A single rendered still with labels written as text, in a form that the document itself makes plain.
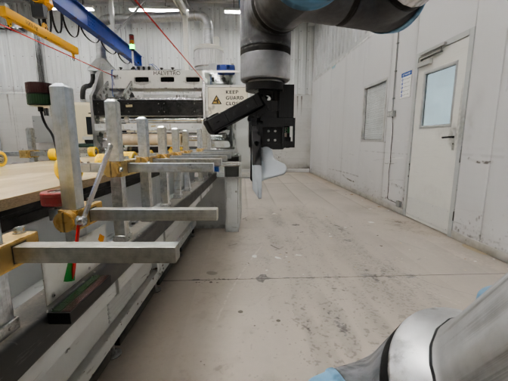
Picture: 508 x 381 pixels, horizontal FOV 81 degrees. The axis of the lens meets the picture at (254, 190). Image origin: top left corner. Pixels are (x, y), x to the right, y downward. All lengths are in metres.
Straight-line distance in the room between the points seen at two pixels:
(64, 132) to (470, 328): 0.80
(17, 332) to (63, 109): 0.47
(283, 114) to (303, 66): 9.48
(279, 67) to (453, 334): 0.44
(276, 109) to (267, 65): 0.08
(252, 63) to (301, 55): 9.59
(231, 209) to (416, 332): 3.16
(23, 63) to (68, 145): 10.94
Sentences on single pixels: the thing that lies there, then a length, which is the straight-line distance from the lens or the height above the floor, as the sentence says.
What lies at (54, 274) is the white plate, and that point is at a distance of 0.78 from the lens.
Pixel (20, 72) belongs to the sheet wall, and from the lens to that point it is 11.74.
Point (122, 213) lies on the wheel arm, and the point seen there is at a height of 0.85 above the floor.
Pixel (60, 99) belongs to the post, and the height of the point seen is 1.13.
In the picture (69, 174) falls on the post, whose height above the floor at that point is 0.96.
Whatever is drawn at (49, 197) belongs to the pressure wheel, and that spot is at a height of 0.90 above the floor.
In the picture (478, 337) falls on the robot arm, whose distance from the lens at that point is 0.21.
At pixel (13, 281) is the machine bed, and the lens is 1.06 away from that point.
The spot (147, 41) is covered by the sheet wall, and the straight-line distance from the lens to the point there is 10.36.
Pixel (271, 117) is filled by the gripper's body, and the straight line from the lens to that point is 0.55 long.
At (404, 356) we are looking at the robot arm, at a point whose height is 0.89.
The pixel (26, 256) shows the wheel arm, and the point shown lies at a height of 0.84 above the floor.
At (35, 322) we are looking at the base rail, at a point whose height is 0.70.
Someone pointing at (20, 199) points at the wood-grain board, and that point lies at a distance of 0.96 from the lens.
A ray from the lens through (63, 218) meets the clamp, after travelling 0.83.
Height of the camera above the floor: 1.04
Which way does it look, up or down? 10 degrees down
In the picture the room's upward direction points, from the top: straight up
